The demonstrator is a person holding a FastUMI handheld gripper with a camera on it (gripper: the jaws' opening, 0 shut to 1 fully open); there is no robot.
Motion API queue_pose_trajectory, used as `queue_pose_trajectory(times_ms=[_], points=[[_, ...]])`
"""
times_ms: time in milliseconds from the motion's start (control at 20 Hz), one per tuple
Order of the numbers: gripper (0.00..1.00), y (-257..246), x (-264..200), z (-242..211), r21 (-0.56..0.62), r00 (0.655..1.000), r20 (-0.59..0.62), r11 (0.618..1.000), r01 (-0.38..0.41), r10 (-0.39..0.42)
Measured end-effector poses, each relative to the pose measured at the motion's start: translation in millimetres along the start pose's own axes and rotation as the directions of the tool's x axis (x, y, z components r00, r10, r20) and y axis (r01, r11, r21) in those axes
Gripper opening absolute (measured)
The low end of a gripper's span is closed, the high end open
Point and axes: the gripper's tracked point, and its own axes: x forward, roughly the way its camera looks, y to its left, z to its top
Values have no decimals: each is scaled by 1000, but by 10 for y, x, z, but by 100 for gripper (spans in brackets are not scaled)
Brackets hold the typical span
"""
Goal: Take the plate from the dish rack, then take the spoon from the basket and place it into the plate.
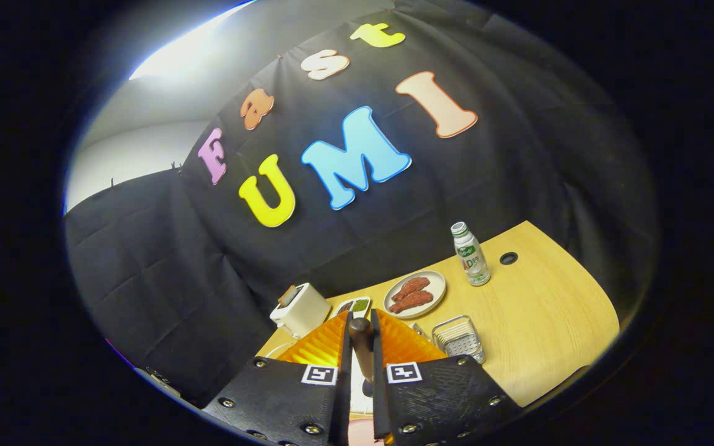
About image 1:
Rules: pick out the red-brown meat piece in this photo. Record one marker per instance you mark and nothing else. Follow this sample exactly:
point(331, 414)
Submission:
point(411, 301)
point(411, 288)

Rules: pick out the white green-label drink bottle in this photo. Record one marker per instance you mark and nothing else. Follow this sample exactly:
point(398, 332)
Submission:
point(473, 263)

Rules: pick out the beige plate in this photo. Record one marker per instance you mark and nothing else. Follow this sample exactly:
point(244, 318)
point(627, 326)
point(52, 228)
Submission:
point(434, 291)

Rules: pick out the white divided snack tray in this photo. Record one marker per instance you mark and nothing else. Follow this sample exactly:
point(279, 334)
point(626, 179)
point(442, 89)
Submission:
point(360, 305)

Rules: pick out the cream toaster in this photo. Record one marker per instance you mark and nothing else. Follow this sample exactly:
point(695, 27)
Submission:
point(304, 313)

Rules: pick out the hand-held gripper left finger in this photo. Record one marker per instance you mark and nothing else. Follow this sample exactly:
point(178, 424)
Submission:
point(343, 402)

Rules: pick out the pink plate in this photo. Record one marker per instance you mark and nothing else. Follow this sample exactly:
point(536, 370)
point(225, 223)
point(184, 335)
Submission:
point(360, 432)

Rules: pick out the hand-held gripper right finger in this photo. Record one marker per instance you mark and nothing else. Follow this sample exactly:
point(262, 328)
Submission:
point(380, 406)

